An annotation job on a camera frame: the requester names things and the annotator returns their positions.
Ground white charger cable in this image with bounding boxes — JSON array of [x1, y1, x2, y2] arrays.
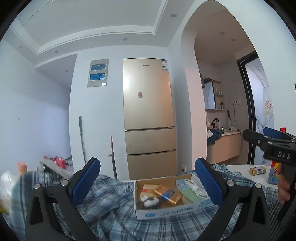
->
[[184, 178, 209, 199]]

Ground green paper card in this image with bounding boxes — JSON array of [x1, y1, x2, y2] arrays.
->
[[181, 189, 204, 204]]

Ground yellow gold cigarette box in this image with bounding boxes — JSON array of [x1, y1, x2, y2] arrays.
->
[[154, 185, 182, 205]]

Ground black cigarette box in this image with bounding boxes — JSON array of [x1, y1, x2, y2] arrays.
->
[[137, 200, 147, 210]]

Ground red yellow cigarette box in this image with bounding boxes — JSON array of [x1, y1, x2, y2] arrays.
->
[[139, 184, 159, 201]]

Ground round tan face cushion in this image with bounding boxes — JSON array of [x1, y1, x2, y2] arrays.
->
[[181, 196, 189, 204]]

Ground blue tissue pack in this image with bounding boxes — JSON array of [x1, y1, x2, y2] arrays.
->
[[175, 178, 192, 192]]

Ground person's right hand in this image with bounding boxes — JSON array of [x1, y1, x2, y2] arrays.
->
[[277, 163, 290, 205]]

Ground frosted glass door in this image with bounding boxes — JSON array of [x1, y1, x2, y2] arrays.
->
[[236, 51, 276, 165]]

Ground red cola bottle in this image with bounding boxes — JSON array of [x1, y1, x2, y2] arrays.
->
[[268, 127, 287, 185]]

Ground small yellow box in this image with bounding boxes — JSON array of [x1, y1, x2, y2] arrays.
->
[[249, 166, 266, 176]]

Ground beige bathroom vanity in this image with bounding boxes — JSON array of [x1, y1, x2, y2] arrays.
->
[[206, 132, 241, 164]]

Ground black white striped cloth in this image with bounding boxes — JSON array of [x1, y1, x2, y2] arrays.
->
[[268, 201, 287, 241]]

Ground dark blue clothes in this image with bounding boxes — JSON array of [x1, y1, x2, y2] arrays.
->
[[207, 129, 224, 145]]

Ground floor clutter bags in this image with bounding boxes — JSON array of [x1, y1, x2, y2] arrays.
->
[[37, 157, 74, 179]]

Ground yellow bag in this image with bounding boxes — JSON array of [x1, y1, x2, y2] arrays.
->
[[0, 204, 9, 214]]

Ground blue plaid cloth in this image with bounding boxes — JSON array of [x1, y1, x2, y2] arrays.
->
[[9, 163, 280, 241]]

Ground orange oil bottle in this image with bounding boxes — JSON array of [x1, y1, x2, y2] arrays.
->
[[18, 162, 28, 175]]

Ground bathroom mirror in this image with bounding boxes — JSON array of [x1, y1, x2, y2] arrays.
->
[[203, 78, 216, 109]]

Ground cardboard box tray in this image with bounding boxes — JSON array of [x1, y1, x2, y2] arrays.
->
[[133, 173, 212, 220]]

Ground gold refrigerator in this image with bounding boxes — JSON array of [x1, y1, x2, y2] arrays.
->
[[123, 58, 177, 180]]

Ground wall electrical panel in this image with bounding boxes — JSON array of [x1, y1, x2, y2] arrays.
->
[[87, 59, 109, 88]]

